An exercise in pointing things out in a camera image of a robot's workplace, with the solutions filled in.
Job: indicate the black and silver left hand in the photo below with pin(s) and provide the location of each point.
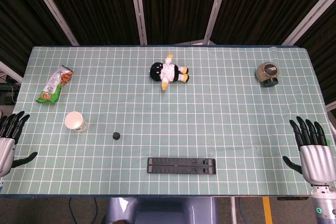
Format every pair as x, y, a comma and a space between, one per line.
6, 150

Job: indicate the black and silver right hand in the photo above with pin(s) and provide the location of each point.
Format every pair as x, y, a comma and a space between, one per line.
317, 163

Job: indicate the white paper cup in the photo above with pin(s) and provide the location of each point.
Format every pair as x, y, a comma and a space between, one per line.
74, 121

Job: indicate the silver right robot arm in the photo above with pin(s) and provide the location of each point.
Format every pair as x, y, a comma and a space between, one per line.
324, 204

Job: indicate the small black ball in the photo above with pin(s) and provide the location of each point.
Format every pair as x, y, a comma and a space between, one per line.
116, 136

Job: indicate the green and white snack bag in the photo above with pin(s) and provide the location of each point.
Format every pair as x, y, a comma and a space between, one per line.
53, 85

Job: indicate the glass spice jar black lid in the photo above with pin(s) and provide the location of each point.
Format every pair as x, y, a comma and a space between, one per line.
268, 73

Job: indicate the dark corrugated partition panel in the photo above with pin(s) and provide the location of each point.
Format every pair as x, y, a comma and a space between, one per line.
178, 6
325, 58
97, 6
18, 19
260, 6

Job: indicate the black folded laptop stand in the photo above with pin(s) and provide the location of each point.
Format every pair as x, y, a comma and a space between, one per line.
181, 165

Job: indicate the green grid tablecloth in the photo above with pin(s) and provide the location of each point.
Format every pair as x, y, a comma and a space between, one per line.
183, 119

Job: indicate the blue-grey robot torso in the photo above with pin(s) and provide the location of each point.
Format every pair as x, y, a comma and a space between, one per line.
162, 211

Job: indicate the penguin plush toy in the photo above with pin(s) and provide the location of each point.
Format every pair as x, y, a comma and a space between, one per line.
168, 72

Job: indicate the white metal frame rail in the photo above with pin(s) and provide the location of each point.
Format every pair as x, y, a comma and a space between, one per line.
10, 70

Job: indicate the white partition post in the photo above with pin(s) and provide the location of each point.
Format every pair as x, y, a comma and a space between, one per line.
138, 9
218, 6
309, 11
52, 9

